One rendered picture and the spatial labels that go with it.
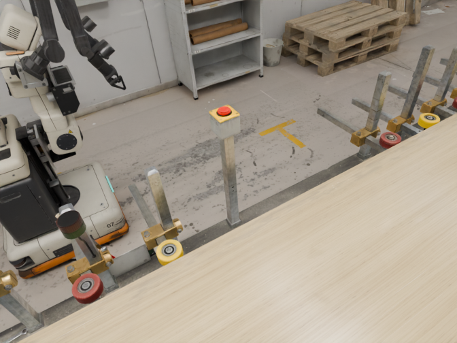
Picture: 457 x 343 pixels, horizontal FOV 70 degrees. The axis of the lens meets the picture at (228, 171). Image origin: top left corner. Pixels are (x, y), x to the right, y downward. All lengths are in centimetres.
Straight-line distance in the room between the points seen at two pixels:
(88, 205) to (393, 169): 173
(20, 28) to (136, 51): 203
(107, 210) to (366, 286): 159
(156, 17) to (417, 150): 288
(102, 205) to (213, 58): 246
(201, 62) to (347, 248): 327
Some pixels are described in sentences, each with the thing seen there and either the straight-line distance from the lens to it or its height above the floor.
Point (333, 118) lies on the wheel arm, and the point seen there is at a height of 85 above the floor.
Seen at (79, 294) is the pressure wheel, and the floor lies 91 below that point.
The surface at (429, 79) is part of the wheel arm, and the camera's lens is 226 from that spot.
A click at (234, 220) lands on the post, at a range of 131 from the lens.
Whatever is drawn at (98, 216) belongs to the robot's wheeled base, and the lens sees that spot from 215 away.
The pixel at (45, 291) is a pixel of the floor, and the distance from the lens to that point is 233.
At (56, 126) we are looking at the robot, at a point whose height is 83.
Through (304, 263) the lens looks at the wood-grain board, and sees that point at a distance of 101.
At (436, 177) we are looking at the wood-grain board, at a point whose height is 90.
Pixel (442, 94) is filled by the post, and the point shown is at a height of 88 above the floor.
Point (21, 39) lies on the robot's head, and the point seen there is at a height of 128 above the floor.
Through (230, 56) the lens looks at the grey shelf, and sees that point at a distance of 419.
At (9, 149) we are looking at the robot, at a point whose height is 81.
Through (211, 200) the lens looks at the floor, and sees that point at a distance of 241.
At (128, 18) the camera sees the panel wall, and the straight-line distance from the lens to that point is 361.
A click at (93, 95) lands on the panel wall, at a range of 374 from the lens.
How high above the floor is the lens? 174
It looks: 42 degrees down
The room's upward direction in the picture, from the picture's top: 5 degrees counter-clockwise
